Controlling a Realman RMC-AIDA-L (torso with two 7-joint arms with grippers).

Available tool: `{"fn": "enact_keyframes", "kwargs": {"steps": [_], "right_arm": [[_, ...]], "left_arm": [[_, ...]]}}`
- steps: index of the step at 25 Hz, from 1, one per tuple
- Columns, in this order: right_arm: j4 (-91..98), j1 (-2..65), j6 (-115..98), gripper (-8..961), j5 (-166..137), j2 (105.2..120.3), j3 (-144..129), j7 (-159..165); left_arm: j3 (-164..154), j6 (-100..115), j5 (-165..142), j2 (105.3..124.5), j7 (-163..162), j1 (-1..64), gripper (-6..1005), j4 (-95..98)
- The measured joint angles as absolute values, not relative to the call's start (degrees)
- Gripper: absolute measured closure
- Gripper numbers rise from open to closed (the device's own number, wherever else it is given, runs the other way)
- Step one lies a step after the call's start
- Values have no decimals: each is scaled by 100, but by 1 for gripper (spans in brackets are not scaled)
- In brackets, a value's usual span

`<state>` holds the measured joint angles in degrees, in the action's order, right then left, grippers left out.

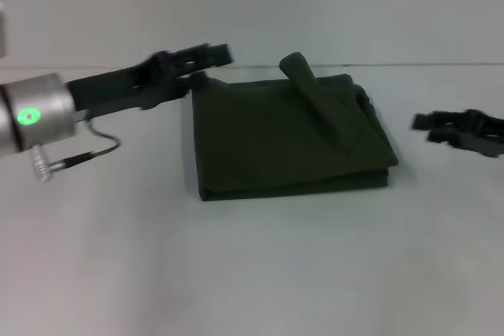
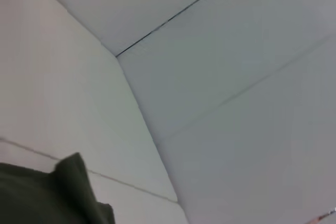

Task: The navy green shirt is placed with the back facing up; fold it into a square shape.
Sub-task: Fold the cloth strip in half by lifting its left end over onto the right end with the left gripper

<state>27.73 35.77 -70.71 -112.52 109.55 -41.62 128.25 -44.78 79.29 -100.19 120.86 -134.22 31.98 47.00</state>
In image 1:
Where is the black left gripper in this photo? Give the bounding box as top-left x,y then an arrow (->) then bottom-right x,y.
65,42 -> 234,120

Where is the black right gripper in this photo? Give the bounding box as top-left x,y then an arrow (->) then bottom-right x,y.
410,109 -> 504,159

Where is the dark green shirt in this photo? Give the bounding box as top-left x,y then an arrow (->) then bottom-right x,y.
191,51 -> 400,202

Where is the thin grey gripper cable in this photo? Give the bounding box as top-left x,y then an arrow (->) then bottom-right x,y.
50,118 -> 121,171

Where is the silver cable connector plug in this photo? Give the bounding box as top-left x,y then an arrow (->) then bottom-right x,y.
30,144 -> 55,184

